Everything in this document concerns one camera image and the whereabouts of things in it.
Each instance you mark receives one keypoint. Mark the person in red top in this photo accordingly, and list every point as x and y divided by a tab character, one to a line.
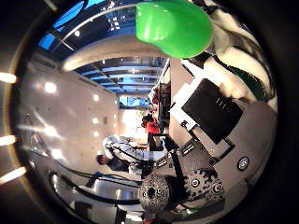
152	127

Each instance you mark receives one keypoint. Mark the person in dark jacket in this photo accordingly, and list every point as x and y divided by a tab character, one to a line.
109	161

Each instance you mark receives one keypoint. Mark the green spray bottle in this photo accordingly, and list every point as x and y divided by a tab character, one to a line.
174	28

